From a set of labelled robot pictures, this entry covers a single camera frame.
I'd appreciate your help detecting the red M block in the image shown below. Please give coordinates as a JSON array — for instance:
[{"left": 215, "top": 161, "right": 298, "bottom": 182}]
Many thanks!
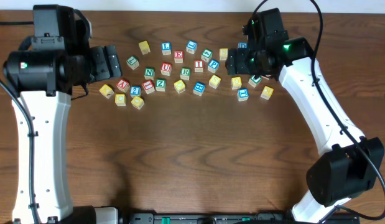
[{"left": 261, "top": 75, "right": 272, "bottom": 80}]

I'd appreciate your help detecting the yellow M block far right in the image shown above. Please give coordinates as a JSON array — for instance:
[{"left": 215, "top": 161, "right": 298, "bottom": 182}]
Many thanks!
[{"left": 261, "top": 86, "right": 274, "bottom": 100}]

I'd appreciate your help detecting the right black cable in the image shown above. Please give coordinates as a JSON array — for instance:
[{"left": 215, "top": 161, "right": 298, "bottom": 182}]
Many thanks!
[{"left": 251, "top": 0, "right": 385, "bottom": 222}]

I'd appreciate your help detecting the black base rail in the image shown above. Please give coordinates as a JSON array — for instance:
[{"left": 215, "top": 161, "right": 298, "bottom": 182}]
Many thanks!
[{"left": 128, "top": 211, "right": 361, "bottom": 224}]

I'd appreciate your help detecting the yellow S block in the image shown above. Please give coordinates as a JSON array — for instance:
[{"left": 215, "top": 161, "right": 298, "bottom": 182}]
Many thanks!
[{"left": 209, "top": 75, "right": 221, "bottom": 89}]

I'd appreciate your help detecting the red A block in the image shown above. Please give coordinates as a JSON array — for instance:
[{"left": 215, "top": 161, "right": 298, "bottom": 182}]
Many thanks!
[{"left": 116, "top": 79, "right": 131, "bottom": 93}]

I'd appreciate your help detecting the green Z block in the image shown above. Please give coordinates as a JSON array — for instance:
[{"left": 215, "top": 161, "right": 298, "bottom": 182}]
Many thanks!
[{"left": 155, "top": 79, "right": 166, "bottom": 92}]

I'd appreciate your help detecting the green 4 block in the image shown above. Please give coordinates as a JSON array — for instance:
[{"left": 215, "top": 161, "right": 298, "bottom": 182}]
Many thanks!
[{"left": 201, "top": 49, "right": 213, "bottom": 63}]

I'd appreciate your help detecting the left black cable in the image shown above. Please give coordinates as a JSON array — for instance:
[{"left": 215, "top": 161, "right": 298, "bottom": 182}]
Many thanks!
[{"left": 0, "top": 73, "right": 40, "bottom": 224}]

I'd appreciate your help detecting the red U block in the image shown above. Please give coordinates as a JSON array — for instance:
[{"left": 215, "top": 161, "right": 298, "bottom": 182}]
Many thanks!
[{"left": 160, "top": 62, "right": 172, "bottom": 76}]

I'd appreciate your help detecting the red E block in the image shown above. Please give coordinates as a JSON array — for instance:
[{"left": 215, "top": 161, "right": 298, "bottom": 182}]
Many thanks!
[{"left": 174, "top": 50, "right": 184, "bottom": 63}]

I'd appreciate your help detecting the red 1 block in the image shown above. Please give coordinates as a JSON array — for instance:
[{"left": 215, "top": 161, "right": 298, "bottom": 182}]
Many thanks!
[{"left": 142, "top": 80, "right": 155, "bottom": 94}]

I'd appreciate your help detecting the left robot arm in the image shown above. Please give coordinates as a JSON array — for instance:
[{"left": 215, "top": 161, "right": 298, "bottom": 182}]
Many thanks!
[{"left": 3, "top": 5, "right": 123, "bottom": 223}]

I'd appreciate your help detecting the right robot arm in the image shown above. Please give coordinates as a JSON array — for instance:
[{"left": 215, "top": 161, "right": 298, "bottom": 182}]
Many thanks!
[{"left": 225, "top": 8, "right": 385, "bottom": 223}]

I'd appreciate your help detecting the yellow C block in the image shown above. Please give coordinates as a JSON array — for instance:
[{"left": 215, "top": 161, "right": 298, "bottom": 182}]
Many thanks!
[{"left": 115, "top": 94, "right": 127, "bottom": 106}]

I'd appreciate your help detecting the yellow block top centre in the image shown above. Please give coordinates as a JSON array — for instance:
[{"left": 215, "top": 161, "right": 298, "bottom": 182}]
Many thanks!
[{"left": 219, "top": 48, "right": 228, "bottom": 61}]

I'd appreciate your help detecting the black cable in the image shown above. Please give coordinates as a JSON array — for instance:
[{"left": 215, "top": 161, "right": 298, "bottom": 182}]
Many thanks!
[
  {"left": 0, "top": 73, "right": 40, "bottom": 224},
  {"left": 251, "top": 0, "right": 385, "bottom": 222}
]

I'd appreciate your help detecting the blue E block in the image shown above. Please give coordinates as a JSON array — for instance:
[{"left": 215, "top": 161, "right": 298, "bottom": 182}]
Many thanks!
[{"left": 193, "top": 82, "right": 205, "bottom": 96}]

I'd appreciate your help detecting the blue P block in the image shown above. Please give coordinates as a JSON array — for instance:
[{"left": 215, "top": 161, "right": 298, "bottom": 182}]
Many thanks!
[{"left": 208, "top": 59, "right": 220, "bottom": 73}]

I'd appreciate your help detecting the blue D block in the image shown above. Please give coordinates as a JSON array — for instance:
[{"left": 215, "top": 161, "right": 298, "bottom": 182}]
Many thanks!
[{"left": 238, "top": 42, "right": 248, "bottom": 49}]

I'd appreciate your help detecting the yellow block far left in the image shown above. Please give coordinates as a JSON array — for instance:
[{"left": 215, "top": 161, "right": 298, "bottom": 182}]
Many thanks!
[{"left": 100, "top": 84, "right": 114, "bottom": 99}]

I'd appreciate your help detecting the blue 2 block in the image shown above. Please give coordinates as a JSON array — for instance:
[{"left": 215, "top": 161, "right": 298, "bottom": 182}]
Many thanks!
[{"left": 130, "top": 86, "right": 141, "bottom": 98}]

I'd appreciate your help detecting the blue tilted L block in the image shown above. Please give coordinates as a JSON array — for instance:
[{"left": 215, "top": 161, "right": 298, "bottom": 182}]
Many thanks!
[{"left": 186, "top": 40, "right": 198, "bottom": 54}]

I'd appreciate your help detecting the yellow block bottom left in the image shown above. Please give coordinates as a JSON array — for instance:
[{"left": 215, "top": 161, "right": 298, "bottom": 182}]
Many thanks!
[{"left": 131, "top": 96, "right": 145, "bottom": 110}]

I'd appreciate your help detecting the green L block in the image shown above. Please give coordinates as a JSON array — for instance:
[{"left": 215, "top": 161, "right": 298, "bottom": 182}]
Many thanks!
[{"left": 126, "top": 55, "right": 139, "bottom": 70}]

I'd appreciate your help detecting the green N block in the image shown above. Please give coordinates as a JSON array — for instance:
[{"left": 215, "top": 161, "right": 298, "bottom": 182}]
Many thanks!
[{"left": 144, "top": 67, "right": 155, "bottom": 80}]

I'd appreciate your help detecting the plain yellow block top left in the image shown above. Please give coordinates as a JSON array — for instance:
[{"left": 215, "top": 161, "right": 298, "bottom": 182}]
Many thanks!
[{"left": 139, "top": 40, "right": 151, "bottom": 55}]

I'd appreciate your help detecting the green J block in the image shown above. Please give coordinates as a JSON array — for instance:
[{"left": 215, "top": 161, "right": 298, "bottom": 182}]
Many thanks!
[{"left": 248, "top": 75, "right": 262, "bottom": 88}]

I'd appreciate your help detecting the red I block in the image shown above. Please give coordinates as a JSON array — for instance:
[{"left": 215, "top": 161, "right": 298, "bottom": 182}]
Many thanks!
[{"left": 194, "top": 60, "right": 204, "bottom": 73}]

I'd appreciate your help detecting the yellow block right centre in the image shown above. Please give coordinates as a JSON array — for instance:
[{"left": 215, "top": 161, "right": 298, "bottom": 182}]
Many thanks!
[{"left": 231, "top": 77, "right": 242, "bottom": 90}]

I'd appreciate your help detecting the green R block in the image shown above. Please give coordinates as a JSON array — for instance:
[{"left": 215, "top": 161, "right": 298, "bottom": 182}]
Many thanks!
[{"left": 180, "top": 67, "right": 191, "bottom": 80}]

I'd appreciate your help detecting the blue T block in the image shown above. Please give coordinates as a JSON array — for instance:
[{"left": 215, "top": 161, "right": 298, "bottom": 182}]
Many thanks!
[{"left": 237, "top": 88, "right": 249, "bottom": 101}]

